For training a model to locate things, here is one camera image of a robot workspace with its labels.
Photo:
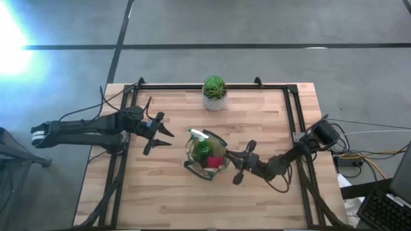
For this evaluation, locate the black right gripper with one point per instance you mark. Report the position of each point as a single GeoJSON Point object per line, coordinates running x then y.
{"type": "Point", "coordinates": [255, 162]}

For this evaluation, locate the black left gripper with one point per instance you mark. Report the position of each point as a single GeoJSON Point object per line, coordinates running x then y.
{"type": "Point", "coordinates": [149, 128]}

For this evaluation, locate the red and black glove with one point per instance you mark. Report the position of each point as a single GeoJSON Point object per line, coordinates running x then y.
{"type": "Point", "coordinates": [214, 162]}

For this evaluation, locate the green spray bottle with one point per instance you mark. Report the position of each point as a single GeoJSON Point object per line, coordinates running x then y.
{"type": "Point", "coordinates": [202, 149]}

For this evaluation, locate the beige green-trimmed gardening bag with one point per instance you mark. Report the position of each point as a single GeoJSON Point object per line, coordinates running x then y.
{"type": "Point", "coordinates": [192, 171]}

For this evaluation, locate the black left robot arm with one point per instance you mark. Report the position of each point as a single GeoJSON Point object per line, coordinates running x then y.
{"type": "Point", "coordinates": [90, 130]}

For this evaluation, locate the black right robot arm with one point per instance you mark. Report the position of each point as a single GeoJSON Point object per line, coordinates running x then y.
{"type": "Point", "coordinates": [298, 150]}

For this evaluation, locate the succulent in white patterned pot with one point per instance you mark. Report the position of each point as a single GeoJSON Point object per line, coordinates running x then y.
{"type": "Point", "coordinates": [214, 93]}

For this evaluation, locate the black power box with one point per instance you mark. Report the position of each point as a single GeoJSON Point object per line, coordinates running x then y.
{"type": "Point", "coordinates": [344, 161]}

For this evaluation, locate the white paper sheet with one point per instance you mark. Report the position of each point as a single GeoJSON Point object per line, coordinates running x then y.
{"type": "Point", "coordinates": [351, 205]}

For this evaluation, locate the black metal stand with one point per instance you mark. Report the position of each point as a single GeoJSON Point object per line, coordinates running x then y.
{"type": "Point", "coordinates": [19, 157]}

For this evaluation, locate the black laptop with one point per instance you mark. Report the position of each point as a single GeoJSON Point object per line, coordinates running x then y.
{"type": "Point", "coordinates": [385, 211]}

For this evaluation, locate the black aluminium table frame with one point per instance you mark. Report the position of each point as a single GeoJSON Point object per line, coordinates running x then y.
{"type": "Point", "coordinates": [173, 86]}

